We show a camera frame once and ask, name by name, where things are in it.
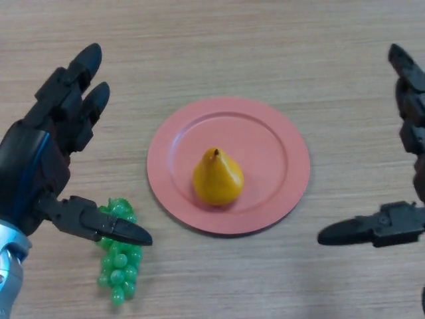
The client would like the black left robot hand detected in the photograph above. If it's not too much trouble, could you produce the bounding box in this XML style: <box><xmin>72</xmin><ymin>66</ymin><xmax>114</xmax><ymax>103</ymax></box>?
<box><xmin>0</xmin><ymin>42</ymin><xmax>153</xmax><ymax>247</ymax></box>

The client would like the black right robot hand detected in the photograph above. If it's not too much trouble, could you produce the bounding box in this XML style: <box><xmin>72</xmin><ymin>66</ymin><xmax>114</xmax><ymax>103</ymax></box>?
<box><xmin>317</xmin><ymin>43</ymin><xmax>425</xmax><ymax>249</ymax></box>

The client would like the yellow pear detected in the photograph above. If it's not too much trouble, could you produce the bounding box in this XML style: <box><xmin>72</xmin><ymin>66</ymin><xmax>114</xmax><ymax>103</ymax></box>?
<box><xmin>192</xmin><ymin>147</ymin><xmax>245</xmax><ymax>206</ymax></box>

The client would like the pink round plate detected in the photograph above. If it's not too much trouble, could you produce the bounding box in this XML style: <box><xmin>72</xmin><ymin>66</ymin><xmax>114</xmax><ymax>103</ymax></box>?
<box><xmin>146</xmin><ymin>96</ymin><xmax>311</xmax><ymax>237</ymax></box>

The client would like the green grape bunch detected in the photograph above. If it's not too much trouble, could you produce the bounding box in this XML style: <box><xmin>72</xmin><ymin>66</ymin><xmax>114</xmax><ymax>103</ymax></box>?
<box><xmin>96</xmin><ymin>197</ymin><xmax>143</xmax><ymax>307</ymax></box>

